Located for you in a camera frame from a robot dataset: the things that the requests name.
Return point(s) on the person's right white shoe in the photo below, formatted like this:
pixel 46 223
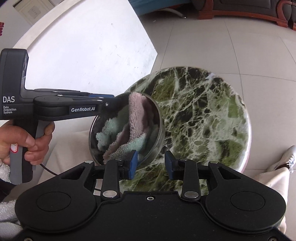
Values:
pixel 289 157

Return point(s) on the stainless steel bowl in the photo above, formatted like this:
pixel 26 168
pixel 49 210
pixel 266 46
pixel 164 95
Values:
pixel 115 111

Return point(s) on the white panelled door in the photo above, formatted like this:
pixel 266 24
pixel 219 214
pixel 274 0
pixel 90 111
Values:
pixel 34 11

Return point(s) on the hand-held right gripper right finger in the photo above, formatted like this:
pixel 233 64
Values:
pixel 170 164

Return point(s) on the person's left hand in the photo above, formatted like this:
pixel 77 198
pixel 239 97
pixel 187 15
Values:
pixel 16 134

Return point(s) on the person's right leg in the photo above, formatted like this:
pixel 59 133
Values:
pixel 277 185

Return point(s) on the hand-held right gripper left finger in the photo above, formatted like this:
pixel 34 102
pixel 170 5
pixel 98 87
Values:
pixel 133 164

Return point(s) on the pink and green cleaning cloth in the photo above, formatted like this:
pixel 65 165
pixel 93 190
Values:
pixel 136 115

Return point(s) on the green marble top stool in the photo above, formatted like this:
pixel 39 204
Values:
pixel 203 115

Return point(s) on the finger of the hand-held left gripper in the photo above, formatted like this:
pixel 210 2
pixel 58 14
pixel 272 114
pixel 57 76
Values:
pixel 101 95
pixel 113 104

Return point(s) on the dark leather wooden-trim sofa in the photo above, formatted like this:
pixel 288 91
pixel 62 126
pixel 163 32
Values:
pixel 242 7
pixel 293 16

